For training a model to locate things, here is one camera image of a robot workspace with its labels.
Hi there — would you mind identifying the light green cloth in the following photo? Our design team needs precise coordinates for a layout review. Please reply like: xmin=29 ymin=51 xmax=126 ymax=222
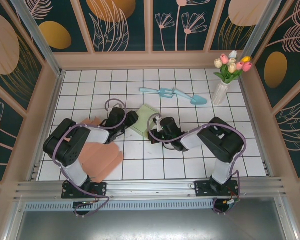
xmin=129 ymin=104 xmax=159 ymax=138

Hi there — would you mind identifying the salmon pink cloth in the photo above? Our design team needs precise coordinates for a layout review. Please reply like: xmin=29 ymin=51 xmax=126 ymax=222
xmin=78 ymin=116 xmax=124 ymax=183

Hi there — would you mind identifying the light blue garden fork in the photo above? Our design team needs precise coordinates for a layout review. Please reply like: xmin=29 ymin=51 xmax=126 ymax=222
xmin=139 ymin=87 xmax=177 ymax=99

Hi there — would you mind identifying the light blue garden trowel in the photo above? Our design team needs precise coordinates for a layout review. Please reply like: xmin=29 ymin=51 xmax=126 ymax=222
xmin=173 ymin=89 xmax=208 ymax=106

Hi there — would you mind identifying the white ribbed ceramic vase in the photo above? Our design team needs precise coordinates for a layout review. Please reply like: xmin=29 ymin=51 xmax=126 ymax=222
xmin=211 ymin=81 xmax=231 ymax=106

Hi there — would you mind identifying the artificial tulip bouquet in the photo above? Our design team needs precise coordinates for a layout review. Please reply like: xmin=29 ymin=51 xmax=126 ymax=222
xmin=213 ymin=50 xmax=254 ymax=85

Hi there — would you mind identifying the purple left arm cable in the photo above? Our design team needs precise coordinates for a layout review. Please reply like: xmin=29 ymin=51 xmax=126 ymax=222
xmin=52 ymin=98 xmax=128 ymax=218

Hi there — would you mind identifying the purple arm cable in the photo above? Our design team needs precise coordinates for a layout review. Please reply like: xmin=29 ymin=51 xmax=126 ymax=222
xmin=52 ymin=98 xmax=128 ymax=218
xmin=147 ymin=114 xmax=248 ymax=216

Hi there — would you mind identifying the long aluminium mounting rail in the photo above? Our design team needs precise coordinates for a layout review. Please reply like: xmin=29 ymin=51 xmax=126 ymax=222
xmin=13 ymin=177 xmax=290 ymax=203

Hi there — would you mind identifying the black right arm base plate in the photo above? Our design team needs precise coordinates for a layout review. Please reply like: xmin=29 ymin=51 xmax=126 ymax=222
xmin=194 ymin=179 xmax=241 ymax=197

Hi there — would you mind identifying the aluminium table side rail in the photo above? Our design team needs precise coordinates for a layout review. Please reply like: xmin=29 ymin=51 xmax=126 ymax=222
xmin=26 ymin=71 xmax=66 ymax=181

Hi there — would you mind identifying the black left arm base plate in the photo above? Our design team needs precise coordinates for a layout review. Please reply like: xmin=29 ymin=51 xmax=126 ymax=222
xmin=61 ymin=181 xmax=108 ymax=200

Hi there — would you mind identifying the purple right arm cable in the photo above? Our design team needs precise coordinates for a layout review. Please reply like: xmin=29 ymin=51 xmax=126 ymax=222
xmin=147 ymin=114 xmax=248 ymax=216

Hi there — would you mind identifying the slotted grey cable duct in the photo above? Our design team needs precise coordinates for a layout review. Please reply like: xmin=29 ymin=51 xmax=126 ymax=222
xmin=23 ymin=199 xmax=278 ymax=213

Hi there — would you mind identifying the coloured wire bundle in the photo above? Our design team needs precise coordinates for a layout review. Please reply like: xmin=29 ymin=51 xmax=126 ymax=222
xmin=223 ymin=186 xmax=241 ymax=208

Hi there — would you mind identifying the aluminium corner post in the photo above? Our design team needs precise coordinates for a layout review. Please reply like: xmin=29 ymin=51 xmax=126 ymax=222
xmin=242 ymin=0 xmax=282 ymax=61
xmin=11 ymin=0 xmax=66 ymax=77

